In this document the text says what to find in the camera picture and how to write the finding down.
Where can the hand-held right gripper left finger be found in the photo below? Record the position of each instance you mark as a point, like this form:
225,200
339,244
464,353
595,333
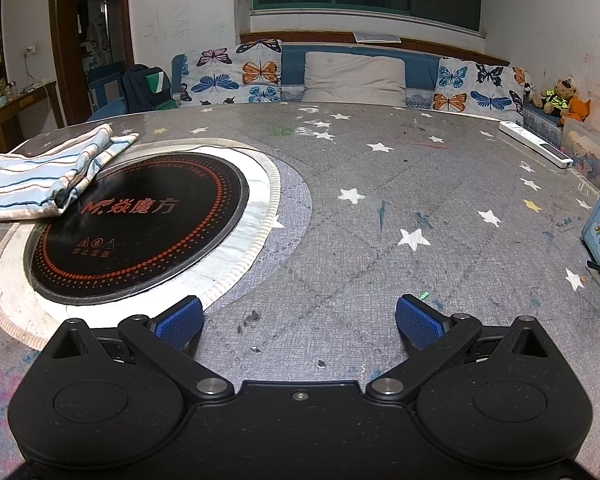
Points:
180,324

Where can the butterfly print pillow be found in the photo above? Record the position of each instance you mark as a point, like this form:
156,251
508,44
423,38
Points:
480,87
230,75

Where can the brown wooden door frame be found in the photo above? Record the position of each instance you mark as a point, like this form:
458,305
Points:
62,35

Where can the plain grey pillow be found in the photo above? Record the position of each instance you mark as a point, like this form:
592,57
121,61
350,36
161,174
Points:
355,80

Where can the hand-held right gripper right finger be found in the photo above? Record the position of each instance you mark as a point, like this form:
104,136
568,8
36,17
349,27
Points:
421,324

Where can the clear plastic storage box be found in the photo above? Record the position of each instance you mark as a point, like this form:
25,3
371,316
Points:
587,152

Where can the dark backpack with green stripe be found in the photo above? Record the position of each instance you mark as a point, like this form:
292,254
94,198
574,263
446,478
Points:
142,87

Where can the round black induction cooktop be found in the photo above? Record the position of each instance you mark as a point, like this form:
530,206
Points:
145,230

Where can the blue sofa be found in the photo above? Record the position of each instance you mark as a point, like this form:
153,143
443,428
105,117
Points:
292,67

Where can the brown wooden desk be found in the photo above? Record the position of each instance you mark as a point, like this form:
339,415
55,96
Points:
25,102

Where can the blue chair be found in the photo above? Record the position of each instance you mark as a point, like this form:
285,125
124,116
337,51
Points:
105,107

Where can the orange plush toy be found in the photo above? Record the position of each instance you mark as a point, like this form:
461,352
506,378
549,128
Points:
577,110

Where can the white remote control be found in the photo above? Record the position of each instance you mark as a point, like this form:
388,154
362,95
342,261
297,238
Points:
535,144

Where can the black and white plush toy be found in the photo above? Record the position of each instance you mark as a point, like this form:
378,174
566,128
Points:
529,87

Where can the grey star-print table cover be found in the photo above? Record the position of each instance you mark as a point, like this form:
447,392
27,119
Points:
380,210

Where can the brown teddy bear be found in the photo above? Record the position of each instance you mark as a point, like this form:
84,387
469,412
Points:
560,97

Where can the blue striped cloth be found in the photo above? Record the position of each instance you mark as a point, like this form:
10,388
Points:
40,175

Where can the open book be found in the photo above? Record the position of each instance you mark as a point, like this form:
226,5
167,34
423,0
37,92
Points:
377,37

